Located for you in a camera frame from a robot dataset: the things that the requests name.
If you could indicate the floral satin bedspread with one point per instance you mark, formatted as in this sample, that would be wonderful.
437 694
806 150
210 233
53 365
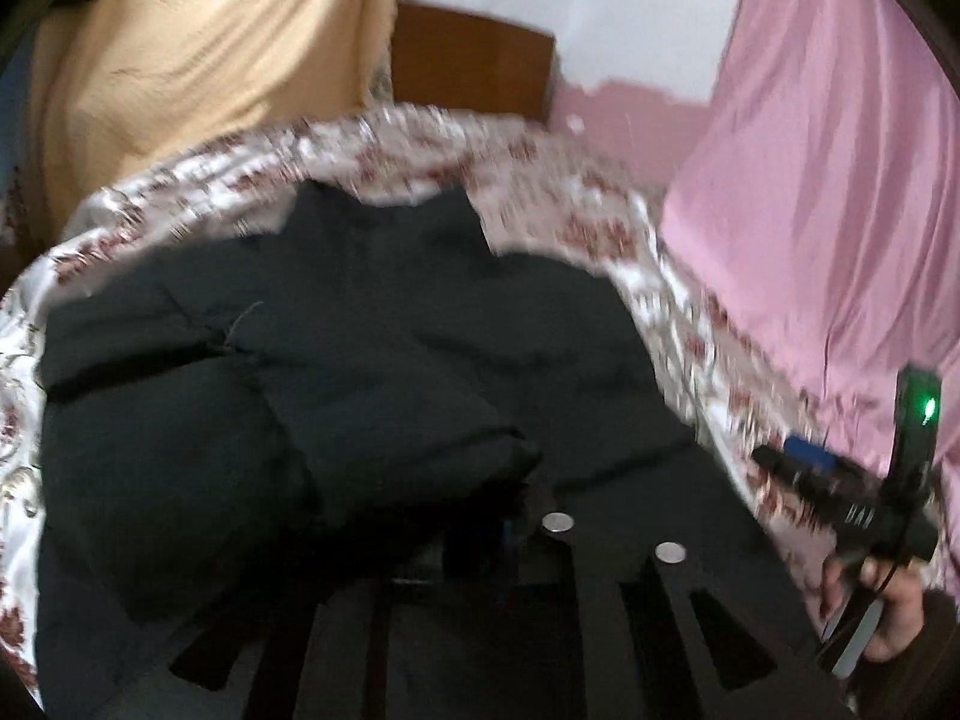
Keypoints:
533 194

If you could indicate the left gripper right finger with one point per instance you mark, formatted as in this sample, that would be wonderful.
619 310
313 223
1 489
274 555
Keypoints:
610 636

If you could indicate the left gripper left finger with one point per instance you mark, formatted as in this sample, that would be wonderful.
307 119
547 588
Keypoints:
345 654

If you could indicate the beige draped cloth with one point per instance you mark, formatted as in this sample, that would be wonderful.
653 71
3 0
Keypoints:
119 85

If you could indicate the pink satin curtain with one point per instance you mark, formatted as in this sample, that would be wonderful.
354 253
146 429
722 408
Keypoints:
821 209

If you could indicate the black padded jacket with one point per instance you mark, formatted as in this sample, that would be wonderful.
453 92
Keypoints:
368 395

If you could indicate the person's right hand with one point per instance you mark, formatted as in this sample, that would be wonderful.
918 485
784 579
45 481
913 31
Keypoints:
902 591

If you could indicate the brown wooden headboard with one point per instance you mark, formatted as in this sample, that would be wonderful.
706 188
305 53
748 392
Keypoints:
460 61

